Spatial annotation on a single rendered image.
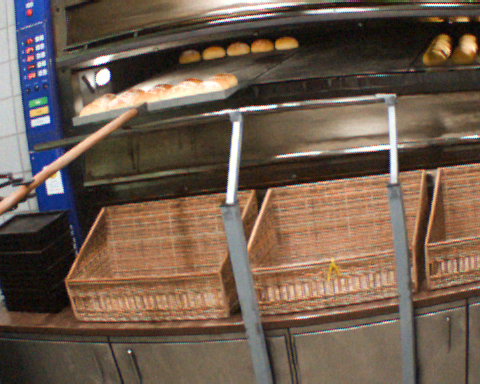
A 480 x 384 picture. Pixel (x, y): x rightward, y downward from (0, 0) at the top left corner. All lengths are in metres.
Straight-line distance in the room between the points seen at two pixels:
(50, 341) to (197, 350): 0.56
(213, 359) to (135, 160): 0.83
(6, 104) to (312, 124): 1.18
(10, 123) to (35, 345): 0.92
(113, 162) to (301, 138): 0.65
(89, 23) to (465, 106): 1.39
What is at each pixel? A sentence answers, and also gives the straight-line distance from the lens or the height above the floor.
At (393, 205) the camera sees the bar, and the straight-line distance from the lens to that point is 3.47.
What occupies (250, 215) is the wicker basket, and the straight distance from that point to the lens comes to 4.09.
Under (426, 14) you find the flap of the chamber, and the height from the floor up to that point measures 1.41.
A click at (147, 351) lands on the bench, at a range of 3.88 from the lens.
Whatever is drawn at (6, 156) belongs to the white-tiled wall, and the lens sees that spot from 4.52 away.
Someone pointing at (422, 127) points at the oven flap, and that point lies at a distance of 4.01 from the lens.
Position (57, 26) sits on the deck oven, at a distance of 4.33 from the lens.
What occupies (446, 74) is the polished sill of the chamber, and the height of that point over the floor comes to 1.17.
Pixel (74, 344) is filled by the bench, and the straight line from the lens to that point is 3.99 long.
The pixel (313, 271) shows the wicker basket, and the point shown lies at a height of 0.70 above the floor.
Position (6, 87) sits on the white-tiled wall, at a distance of 4.46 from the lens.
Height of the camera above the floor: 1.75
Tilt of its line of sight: 12 degrees down
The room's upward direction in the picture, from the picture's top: 11 degrees counter-clockwise
